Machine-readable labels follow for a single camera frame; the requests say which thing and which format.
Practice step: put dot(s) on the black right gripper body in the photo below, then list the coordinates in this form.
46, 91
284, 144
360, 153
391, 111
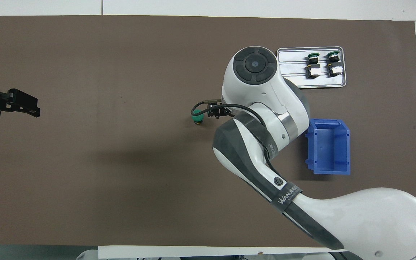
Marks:
225, 112

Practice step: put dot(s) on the green push button switch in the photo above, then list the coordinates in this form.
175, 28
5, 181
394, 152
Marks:
313, 70
334, 68
197, 118

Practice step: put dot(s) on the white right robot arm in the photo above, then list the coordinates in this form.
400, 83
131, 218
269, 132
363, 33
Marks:
355, 216

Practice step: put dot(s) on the grey metal tray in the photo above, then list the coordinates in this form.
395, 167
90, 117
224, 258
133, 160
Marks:
323, 83

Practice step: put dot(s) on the blue plastic storage bin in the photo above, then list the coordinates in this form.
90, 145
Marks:
328, 148

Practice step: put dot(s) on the brown paper table mat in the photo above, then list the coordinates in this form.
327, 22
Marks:
121, 180

